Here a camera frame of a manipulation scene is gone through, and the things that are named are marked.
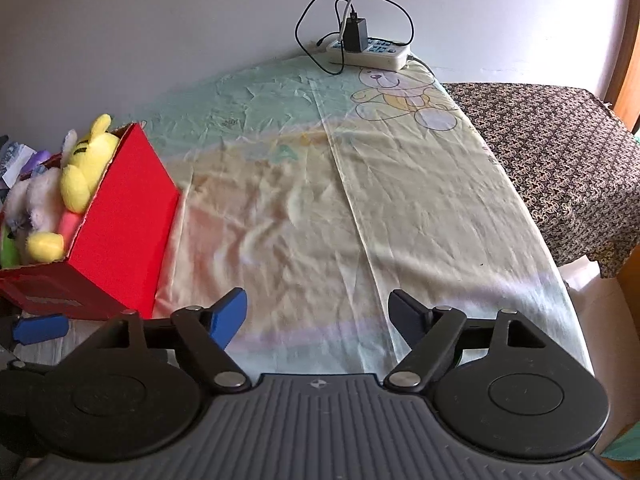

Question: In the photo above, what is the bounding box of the pink plush bear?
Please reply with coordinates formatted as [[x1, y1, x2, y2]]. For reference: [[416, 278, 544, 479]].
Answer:
[[4, 130, 65, 242]]

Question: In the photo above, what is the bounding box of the wooden door frame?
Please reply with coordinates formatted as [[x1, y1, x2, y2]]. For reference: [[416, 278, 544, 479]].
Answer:
[[612, 10, 640, 122]]

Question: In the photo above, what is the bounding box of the black power adapter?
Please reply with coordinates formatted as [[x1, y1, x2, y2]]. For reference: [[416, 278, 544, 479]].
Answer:
[[342, 16, 369, 54]]

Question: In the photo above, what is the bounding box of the white paper pack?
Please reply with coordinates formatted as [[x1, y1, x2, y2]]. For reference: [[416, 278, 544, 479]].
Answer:
[[0, 141, 32, 183]]

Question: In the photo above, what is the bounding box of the red cardboard box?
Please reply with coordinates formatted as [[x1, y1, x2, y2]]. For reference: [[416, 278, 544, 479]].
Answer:
[[0, 122, 182, 322]]

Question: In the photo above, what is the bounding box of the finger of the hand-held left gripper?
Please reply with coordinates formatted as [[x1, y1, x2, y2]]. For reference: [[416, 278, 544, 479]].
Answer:
[[0, 359, 56, 376], [0, 314, 69, 351]]

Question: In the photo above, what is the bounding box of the green plush toy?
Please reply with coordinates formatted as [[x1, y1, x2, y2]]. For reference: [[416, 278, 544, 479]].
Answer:
[[0, 224, 24, 269]]

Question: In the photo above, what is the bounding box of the cartoon bear printed bed sheet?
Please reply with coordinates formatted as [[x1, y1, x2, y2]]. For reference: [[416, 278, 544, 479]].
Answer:
[[132, 55, 596, 392]]

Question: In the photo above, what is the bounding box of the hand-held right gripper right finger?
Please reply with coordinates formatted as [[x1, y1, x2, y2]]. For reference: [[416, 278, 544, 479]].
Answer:
[[384, 289, 548, 394]]

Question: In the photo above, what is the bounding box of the white power strip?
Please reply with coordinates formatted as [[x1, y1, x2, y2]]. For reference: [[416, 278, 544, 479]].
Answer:
[[327, 37, 412, 72]]

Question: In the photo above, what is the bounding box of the yellow tiger plush toy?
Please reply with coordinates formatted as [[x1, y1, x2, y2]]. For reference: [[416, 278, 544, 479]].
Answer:
[[27, 114, 122, 263]]

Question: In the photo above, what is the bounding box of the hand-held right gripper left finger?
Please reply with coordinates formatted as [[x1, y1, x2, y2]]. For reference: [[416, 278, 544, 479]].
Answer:
[[95, 287, 251, 394]]

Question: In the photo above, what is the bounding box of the teal cloth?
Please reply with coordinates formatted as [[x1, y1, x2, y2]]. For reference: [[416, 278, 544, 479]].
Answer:
[[600, 430, 640, 462]]

